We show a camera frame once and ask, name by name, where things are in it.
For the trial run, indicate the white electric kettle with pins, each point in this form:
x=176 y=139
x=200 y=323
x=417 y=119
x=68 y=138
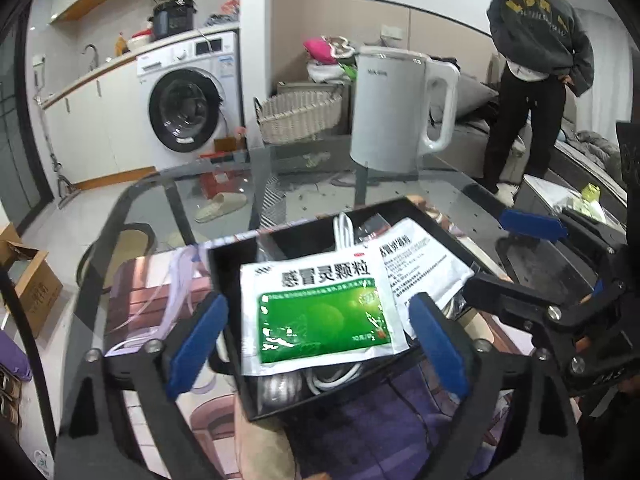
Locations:
x=393 y=96

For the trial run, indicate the purple yoga mat roll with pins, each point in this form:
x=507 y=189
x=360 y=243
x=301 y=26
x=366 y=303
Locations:
x=14 y=359

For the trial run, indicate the black cardboard box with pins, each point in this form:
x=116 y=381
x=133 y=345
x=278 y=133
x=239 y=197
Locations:
x=332 y=382

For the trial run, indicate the grey sofa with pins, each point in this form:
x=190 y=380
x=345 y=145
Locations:
x=514 y=129

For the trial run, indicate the pile of colourful clothes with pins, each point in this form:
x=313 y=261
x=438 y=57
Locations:
x=331 y=59

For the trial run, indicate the green medicine sachet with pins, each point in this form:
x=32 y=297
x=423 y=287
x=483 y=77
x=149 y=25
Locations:
x=325 y=309

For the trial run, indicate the white washing machine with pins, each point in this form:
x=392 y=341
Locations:
x=190 y=97

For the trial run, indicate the white medicine sachet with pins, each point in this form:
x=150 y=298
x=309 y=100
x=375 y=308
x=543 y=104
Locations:
x=416 y=262

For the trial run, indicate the standing person in hoodie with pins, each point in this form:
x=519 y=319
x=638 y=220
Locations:
x=540 y=39

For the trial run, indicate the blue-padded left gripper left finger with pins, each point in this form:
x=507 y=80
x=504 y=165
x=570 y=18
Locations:
x=96 y=440

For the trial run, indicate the brown cardboard box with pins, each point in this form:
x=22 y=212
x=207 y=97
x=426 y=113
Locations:
x=35 y=283

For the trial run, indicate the beige slipper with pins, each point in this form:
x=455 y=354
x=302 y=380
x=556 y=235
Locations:
x=220 y=205

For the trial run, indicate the kitchen faucet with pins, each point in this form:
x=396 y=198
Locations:
x=94 y=62

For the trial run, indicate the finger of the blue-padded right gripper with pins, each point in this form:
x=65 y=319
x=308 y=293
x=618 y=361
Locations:
x=532 y=225
x=513 y=304

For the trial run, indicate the floor mop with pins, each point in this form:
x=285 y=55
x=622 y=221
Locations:
x=65 y=189

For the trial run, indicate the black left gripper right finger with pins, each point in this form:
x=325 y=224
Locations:
x=539 y=439

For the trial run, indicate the white kitchen cabinet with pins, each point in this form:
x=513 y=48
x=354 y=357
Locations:
x=98 y=130

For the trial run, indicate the black glass door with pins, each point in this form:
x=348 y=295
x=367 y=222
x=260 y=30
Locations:
x=25 y=191

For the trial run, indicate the black rice cooker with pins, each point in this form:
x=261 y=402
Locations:
x=172 y=17

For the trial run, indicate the woven laundry basket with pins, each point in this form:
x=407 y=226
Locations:
x=297 y=116

